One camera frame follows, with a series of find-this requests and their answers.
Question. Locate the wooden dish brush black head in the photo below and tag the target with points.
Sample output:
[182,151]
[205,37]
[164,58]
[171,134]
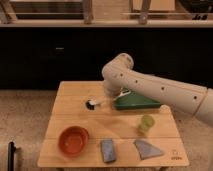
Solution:
[91,104]

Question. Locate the green plastic tray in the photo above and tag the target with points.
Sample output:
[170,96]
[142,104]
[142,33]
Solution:
[131,100]

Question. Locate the orange bowl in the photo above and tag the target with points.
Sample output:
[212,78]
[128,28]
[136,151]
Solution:
[72,141]

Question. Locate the wooden folding table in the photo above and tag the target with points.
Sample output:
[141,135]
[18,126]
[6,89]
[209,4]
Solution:
[106,122]

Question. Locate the green plastic cup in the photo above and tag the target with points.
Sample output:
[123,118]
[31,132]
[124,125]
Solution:
[147,121]

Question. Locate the grey folded cloth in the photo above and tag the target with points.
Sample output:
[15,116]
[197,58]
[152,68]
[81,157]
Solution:
[147,150]

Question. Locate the black object on floor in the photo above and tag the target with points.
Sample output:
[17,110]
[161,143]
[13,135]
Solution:
[11,154]

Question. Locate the wooden shelf frame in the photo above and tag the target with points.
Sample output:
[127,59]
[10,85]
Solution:
[106,13]

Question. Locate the grey rectangular sponge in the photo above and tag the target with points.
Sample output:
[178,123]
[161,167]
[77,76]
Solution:
[108,151]

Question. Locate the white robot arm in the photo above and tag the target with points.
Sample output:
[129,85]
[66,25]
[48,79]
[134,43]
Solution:
[189,98]

